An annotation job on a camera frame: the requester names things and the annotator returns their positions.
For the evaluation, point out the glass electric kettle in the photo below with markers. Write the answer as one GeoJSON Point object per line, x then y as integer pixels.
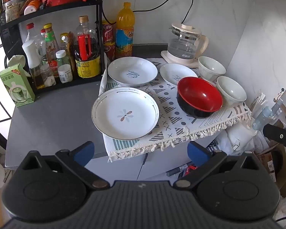
{"type": "Point", "coordinates": [184, 41]}

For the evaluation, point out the orange juice bottle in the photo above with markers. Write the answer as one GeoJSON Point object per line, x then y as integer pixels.
{"type": "Point", "coordinates": [124, 35]}

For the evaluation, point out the cream kettle base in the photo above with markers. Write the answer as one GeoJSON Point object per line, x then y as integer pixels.
{"type": "Point", "coordinates": [174, 58]}

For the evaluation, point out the pale blue plastic tool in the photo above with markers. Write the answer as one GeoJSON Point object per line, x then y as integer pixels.
{"type": "Point", "coordinates": [264, 115]}

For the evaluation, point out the clear storage jar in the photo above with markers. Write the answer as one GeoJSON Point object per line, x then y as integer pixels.
{"type": "Point", "coordinates": [12, 10]}

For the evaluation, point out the slim bottle orange cap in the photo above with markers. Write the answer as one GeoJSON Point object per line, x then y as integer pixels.
{"type": "Point", "coordinates": [43, 43]}

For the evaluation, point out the small white plate grey print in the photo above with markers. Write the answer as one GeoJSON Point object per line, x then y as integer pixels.
{"type": "Point", "coordinates": [175, 74]}

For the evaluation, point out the grey marker pen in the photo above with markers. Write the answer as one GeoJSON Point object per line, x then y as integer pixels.
{"type": "Point", "coordinates": [176, 169]}

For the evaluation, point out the clear spice jar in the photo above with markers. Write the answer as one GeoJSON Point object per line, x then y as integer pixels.
{"type": "Point", "coordinates": [47, 76]}

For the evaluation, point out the large soy sauce bottle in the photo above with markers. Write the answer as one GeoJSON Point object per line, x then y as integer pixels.
{"type": "Point", "coordinates": [87, 62]}

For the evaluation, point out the red drink can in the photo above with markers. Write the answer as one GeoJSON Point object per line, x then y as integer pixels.
{"type": "Point", "coordinates": [109, 50]}
{"type": "Point", "coordinates": [109, 32]}

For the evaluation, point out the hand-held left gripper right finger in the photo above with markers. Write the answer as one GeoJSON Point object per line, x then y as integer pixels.
{"type": "Point", "coordinates": [198, 153]}

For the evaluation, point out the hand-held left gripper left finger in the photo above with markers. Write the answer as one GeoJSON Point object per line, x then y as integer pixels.
{"type": "Point", "coordinates": [84, 152]}

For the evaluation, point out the white paper strips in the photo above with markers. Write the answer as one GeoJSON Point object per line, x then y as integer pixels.
{"type": "Point", "coordinates": [258, 102]}

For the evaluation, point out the orange bottle white cap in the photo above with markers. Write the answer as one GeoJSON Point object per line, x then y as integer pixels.
{"type": "Point", "coordinates": [32, 7]}

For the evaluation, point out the white ceramic bowl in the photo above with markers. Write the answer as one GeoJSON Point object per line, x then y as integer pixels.
{"type": "Point", "coordinates": [211, 66]}
{"type": "Point", "coordinates": [231, 90]}

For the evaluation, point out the brown sauce bottle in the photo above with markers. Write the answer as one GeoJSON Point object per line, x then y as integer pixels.
{"type": "Point", "coordinates": [72, 50]}

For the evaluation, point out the green paper box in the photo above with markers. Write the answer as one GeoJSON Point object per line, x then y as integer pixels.
{"type": "Point", "coordinates": [16, 85]}

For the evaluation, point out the white plate flower print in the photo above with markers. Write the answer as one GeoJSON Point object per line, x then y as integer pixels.
{"type": "Point", "coordinates": [125, 114]}

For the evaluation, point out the clear bottle red cap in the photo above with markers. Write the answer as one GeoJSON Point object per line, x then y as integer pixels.
{"type": "Point", "coordinates": [31, 32]}

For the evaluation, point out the patterned fringed table cloth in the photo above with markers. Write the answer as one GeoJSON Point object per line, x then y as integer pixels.
{"type": "Point", "coordinates": [169, 116]}

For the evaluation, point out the red and black bowl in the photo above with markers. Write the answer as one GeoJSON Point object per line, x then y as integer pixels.
{"type": "Point", "coordinates": [200, 96]}

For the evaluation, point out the green bottle white cap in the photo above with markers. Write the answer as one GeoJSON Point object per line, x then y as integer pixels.
{"type": "Point", "coordinates": [61, 57]}

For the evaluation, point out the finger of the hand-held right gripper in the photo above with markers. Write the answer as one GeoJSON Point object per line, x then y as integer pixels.
{"type": "Point", "coordinates": [278, 136]}

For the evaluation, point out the white plastic jar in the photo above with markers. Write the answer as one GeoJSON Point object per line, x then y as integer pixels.
{"type": "Point", "coordinates": [65, 74]}

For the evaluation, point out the white plate blue script print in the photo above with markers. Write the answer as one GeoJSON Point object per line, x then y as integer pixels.
{"type": "Point", "coordinates": [132, 70]}

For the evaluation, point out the black metal shelf rack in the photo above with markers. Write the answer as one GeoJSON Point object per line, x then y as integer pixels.
{"type": "Point", "coordinates": [69, 8]}

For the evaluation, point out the white plastic bag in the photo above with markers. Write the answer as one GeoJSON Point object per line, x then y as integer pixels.
{"type": "Point", "coordinates": [238, 133]}

